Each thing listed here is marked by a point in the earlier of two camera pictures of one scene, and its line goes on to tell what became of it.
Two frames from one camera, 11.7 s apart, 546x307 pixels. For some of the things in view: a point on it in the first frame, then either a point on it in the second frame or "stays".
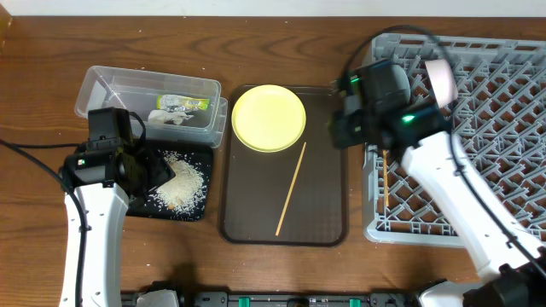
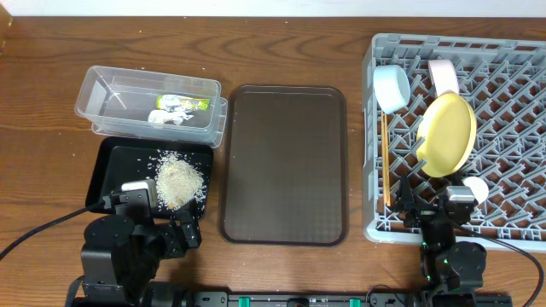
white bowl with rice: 444,83 stays
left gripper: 155,169 → 171,233
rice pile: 185,194 stays
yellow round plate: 269,118 → 448,129
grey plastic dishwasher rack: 499,118 stays
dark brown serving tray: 255,185 stays
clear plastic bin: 172,108 stays
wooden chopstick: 291,188 → 387,156
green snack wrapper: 181,103 stays
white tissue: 163,116 stays
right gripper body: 352,130 → 429,213
